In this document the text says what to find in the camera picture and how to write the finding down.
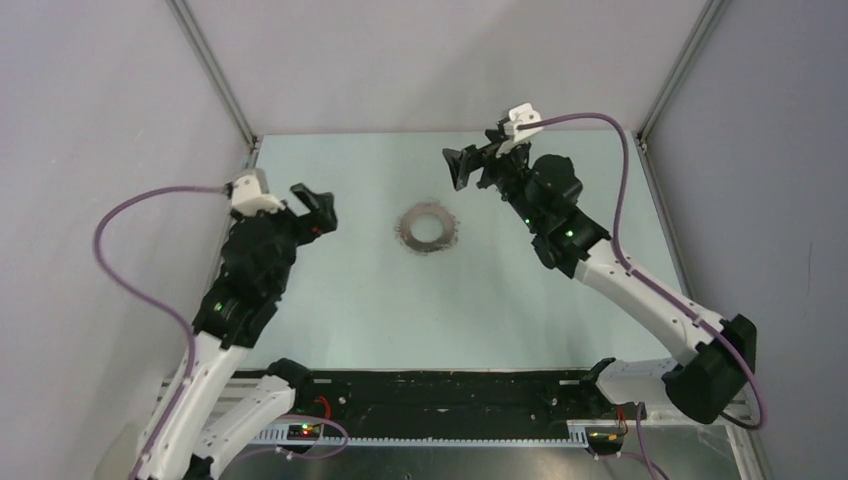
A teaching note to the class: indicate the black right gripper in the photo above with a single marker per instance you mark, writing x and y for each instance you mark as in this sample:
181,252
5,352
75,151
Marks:
461,164

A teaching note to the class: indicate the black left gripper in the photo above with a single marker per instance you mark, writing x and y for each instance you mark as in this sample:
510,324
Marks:
321,205

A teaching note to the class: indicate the large metal keyring disc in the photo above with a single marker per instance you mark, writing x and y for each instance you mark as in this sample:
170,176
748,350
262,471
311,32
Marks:
426,228

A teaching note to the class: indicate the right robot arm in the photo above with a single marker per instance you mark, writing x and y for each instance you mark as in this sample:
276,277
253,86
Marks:
710,357

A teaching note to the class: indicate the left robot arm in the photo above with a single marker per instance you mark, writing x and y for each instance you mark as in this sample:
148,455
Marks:
256,261

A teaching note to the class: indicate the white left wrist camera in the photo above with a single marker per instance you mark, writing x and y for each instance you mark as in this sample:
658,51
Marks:
249,194

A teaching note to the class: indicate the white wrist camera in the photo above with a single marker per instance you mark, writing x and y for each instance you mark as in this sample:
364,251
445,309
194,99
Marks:
518,127
249,194

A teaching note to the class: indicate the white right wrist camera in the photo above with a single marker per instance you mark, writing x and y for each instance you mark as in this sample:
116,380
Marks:
518,127

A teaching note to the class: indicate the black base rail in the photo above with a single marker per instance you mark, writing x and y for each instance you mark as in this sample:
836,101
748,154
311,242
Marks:
459,403

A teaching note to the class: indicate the left aluminium frame post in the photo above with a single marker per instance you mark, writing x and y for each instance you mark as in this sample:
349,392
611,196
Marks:
199,44

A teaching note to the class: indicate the aluminium frame post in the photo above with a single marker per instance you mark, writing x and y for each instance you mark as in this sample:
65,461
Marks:
698,37
199,44

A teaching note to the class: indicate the right aluminium frame post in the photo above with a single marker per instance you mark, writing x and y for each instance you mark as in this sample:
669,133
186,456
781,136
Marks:
698,37

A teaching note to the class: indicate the white slotted cable duct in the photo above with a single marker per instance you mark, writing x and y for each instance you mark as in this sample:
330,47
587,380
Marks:
293,436

